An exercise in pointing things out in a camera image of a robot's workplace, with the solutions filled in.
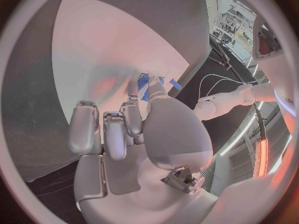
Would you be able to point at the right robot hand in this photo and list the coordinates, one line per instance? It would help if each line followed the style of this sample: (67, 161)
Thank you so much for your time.
(172, 130)

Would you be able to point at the blue block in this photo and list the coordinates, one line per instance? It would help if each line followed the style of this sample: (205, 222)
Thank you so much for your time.
(143, 84)
(161, 80)

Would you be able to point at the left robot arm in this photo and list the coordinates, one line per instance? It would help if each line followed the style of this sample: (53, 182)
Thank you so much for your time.
(233, 99)

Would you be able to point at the white task board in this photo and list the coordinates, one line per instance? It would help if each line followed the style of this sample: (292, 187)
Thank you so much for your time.
(105, 46)

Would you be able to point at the blue peg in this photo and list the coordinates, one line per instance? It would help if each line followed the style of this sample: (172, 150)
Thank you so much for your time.
(176, 84)

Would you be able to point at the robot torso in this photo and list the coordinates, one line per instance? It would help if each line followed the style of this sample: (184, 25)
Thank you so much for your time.
(275, 72)

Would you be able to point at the workshop rack with equipment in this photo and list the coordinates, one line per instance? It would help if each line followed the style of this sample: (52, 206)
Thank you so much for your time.
(231, 26)

